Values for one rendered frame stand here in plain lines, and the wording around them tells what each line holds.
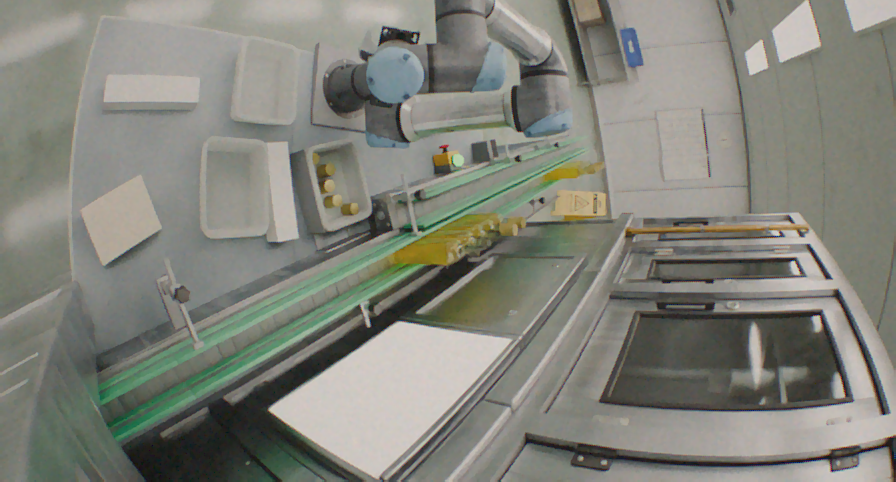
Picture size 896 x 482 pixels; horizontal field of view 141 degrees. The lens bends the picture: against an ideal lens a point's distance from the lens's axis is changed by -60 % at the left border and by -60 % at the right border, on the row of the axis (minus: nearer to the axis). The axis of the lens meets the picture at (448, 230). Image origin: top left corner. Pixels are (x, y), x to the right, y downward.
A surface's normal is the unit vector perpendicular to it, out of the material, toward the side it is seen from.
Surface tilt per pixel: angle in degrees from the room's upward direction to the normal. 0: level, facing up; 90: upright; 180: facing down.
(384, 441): 90
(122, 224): 0
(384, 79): 55
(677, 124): 90
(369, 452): 90
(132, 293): 0
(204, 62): 0
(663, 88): 90
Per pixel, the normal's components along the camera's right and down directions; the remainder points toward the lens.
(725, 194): -0.57, 0.30
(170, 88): 0.80, -0.02
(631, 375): -0.20, -0.95
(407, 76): 0.11, 0.56
